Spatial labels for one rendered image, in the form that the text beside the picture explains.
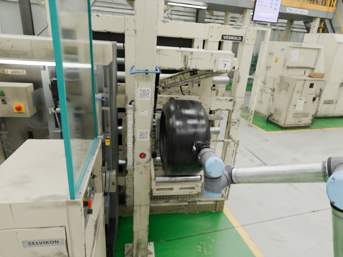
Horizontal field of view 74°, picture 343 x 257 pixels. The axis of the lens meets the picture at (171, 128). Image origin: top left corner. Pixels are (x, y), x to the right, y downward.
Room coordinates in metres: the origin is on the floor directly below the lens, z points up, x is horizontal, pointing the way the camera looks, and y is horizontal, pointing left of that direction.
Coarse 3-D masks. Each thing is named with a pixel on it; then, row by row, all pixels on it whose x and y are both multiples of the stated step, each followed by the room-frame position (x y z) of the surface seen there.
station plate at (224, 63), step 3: (222, 60) 1.81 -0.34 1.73; (225, 60) 1.81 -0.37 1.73; (228, 60) 1.82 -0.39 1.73; (219, 63) 1.81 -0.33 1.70; (222, 63) 1.81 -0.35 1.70; (225, 63) 1.81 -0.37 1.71; (228, 63) 1.82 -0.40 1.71; (219, 66) 1.81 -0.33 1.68; (222, 66) 1.81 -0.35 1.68; (225, 66) 1.81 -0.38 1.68; (228, 66) 1.82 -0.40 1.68; (225, 69) 1.81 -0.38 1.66; (228, 69) 1.82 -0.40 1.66
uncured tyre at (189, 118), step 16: (176, 112) 1.43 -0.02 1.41; (192, 112) 1.45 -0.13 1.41; (160, 128) 1.75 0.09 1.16; (176, 128) 1.35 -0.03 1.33; (192, 128) 1.36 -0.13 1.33; (208, 128) 1.40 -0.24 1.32; (160, 144) 1.70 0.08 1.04; (176, 144) 1.31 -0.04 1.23; (192, 144) 1.32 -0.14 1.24; (176, 160) 1.30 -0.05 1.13; (192, 160) 1.32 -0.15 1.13
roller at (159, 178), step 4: (156, 176) 1.41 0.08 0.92; (160, 176) 1.41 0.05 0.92; (164, 176) 1.42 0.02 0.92; (168, 176) 1.42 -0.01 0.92; (172, 176) 1.42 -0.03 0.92; (176, 176) 1.43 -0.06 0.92; (180, 176) 1.43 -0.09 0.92; (184, 176) 1.44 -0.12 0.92; (188, 176) 1.44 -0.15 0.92; (192, 176) 1.45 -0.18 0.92; (196, 176) 1.45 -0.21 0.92; (200, 176) 1.46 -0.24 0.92; (156, 180) 1.39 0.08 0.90; (160, 180) 1.40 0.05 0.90; (164, 180) 1.40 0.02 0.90; (168, 180) 1.41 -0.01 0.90; (172, 180) 1.41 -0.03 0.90; (176, 180) 1.42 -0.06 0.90; (180, 180) 1.42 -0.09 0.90; (184, 180) 1.43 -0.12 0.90; (188, 180) 1.43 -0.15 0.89; (192, 180) 1.44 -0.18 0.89; (196, 180) 1.44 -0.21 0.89; (200, 180) 1.45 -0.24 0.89
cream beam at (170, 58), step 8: (160, 48) 1.73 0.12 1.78; (168, 48) 1.81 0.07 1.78; (176, 48) 1.94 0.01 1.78; (160, 56) 1.73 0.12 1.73; (168, 56) 1.74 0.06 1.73; (176, 56) 1.75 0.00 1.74; (184, 56) 1.76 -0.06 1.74; (192, 56) 1.77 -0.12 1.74; (200, 56) 1.78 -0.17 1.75; (208, 56) 1.79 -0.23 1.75; (216, 56) 1.80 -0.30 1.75; (224, 56) 1.81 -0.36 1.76; (232, 56) 1.83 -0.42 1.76; (160, 64) 1.73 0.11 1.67; (168, 64) 1.74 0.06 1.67; (176, 64) 1.75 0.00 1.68; (184, 64) 1.76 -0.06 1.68; (192, 64) 1.77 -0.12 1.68; (200, 64) 1.78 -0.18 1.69; (208, 64) 1.79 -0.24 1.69; (216, 64) 1.81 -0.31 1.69; (232, 64) 1.83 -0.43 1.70
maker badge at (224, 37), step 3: (222, 36) 2.13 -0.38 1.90; (225, 36) 2.14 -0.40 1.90; (228, 36) 2.14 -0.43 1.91; (231, 36) 2.15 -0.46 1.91; (234, 36) 2.15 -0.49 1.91; (237, 36) 2.16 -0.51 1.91; (240, 36) 2.16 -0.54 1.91; (222, 39) 2.13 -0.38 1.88; (225, 39) 2.14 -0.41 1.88; (228, 39) 2.14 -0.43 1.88; (231, 39) 2.15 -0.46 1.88; (234, 39) 2.15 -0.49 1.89; (237, 39) 2.16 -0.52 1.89; (240, 39) 2.16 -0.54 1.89
